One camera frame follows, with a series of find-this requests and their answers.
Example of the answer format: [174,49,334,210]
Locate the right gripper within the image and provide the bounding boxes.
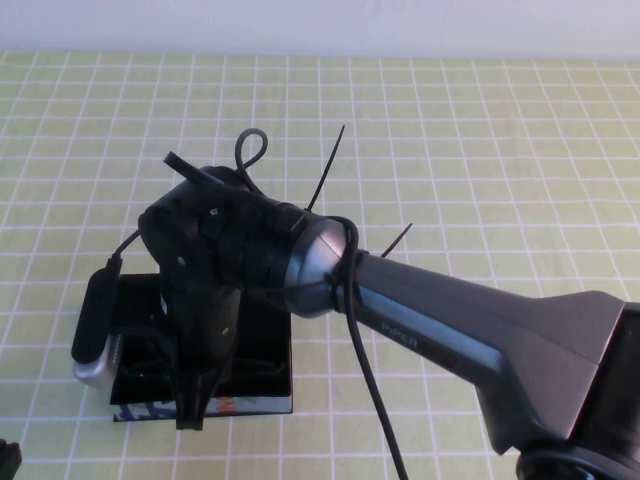
[166,286,243,431]

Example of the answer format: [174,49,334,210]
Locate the black framed glasses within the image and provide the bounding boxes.
[119,344,289,384]

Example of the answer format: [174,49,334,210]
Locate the black glasses case patterned side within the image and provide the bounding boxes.
[108,272,295,424]

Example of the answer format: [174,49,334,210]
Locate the black zip tie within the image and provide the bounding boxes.
[382,223,414,259]
[292,124,347,229]
[162,152,224,187]

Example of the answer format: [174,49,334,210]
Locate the green checked tablecloth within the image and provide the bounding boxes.
[0,49,640,480]

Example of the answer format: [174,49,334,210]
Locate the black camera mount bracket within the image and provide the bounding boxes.
[117,289,171,341]

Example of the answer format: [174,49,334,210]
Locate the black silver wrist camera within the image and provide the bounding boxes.
[71,267,123,392]

